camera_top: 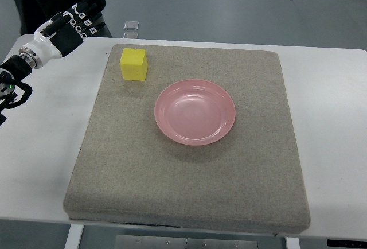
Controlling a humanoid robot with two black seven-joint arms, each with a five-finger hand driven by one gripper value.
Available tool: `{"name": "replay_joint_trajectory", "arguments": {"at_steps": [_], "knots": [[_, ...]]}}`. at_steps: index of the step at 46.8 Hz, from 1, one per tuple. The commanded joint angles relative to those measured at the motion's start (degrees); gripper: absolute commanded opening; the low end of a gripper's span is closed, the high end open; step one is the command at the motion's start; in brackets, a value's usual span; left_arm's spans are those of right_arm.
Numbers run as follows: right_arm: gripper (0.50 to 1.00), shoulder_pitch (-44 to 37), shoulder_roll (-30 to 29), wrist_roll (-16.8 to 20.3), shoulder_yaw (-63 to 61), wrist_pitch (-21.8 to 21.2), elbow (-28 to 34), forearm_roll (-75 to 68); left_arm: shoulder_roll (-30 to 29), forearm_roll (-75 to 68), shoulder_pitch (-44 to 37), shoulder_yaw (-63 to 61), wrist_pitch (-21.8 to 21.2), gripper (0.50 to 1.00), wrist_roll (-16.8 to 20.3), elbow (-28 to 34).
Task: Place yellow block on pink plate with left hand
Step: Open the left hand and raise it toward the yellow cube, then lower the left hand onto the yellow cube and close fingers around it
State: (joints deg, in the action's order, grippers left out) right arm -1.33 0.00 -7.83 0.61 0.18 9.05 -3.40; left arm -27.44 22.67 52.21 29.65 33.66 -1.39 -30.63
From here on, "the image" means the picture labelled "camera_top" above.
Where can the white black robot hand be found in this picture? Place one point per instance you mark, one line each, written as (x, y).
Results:
(62, 34)

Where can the yellow foam block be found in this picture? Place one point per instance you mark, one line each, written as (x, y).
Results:
(133, 64)

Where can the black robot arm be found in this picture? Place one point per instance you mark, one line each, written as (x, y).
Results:
(14, 92)

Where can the silver floor socket plate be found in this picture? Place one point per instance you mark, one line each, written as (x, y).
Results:
(131, 25)

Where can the pink plate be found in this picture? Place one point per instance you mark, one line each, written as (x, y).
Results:
(194, 112)

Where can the beige fabric mat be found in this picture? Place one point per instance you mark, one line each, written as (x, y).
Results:
(129, 171)

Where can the black table control panel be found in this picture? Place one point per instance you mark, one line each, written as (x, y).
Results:
(346, 243)

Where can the metal table base plate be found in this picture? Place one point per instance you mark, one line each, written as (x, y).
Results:
(144, 242)

